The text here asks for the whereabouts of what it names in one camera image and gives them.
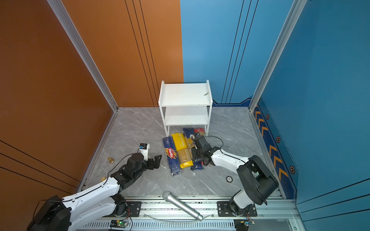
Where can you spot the aluminium corner post right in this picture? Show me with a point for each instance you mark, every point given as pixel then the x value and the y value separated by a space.
pixel 285 33

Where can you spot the green circuit board left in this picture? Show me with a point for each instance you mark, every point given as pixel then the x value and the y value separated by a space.
pixel 119 224

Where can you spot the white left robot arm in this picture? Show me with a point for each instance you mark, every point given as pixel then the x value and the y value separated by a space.
pixel 72 212

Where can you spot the red spaghetti pack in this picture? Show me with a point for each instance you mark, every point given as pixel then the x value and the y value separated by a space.
pixel 200 131

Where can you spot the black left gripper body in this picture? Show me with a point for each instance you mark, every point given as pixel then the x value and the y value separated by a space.
pixel 150 165

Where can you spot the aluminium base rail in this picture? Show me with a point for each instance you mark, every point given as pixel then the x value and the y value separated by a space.
pixel 200 213

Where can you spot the white metal shelf rack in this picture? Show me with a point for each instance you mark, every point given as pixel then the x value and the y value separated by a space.
pixel 185 104

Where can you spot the dark blue Barilla spaghetti pack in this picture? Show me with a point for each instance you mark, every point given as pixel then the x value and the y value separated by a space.
pixel 172 156

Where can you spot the silver microphone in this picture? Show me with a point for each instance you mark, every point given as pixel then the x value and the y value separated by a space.
pixel 170 198

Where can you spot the blue yellow portrait spaghetti pack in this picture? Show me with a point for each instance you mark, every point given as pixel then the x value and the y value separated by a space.
pixel 189 135

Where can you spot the aluminium corner post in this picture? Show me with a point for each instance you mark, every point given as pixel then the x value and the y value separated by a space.
pixel 66 22
pixel 285 33

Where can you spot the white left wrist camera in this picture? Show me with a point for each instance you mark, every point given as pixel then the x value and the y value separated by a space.
pixel 143 149

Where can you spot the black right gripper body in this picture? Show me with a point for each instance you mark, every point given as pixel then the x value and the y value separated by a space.
pixel 196 154

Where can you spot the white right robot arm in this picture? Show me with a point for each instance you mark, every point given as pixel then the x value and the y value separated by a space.
pixel 257 180

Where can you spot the circuit board right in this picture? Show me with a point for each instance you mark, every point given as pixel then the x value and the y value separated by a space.
pixel 243 224

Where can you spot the small brass weight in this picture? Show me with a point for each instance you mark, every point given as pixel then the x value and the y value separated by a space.
pixel 111 160

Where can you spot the aluminium corner post left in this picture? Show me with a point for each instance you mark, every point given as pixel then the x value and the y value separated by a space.
pixel 66 22

